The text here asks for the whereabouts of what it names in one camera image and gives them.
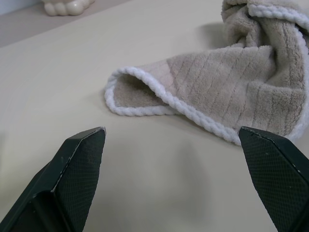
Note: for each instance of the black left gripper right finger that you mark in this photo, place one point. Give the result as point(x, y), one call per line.
point(277, 174)

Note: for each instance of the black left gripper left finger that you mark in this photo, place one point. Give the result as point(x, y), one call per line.
point(72, 174)

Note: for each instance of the beige towel with white trim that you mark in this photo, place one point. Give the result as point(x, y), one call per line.
point(217, 82)

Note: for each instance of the cream ribbed ceramic pot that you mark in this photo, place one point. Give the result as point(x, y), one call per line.
point(65, 6)

